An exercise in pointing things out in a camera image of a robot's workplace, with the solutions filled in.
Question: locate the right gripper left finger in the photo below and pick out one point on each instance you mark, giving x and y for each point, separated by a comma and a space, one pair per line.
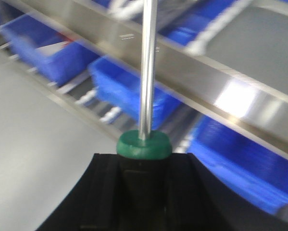
92, 204

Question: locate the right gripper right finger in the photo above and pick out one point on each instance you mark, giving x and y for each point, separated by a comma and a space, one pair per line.
198, 201

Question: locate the green black screwdriver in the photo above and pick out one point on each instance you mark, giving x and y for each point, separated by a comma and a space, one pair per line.
143, 153

